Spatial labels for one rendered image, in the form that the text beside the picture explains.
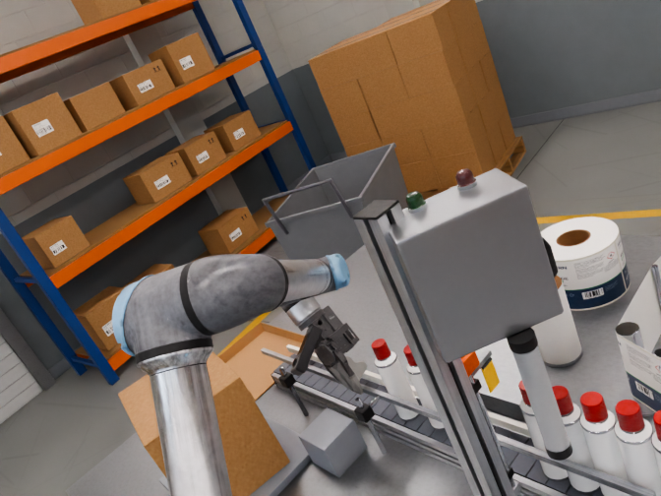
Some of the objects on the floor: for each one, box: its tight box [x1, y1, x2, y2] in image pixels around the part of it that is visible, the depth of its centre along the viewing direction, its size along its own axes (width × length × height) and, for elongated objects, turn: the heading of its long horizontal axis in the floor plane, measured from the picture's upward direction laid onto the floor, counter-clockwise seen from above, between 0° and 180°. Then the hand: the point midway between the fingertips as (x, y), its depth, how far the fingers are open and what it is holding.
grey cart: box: [262, 143, 408, 260], centre depth 356 cm, size 89×63×96 cm
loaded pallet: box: [308, 0, 526, 200], centre depth 464 cm, size 120×83×139 cm
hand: (356, 391), depth 132 cm, fingers closed
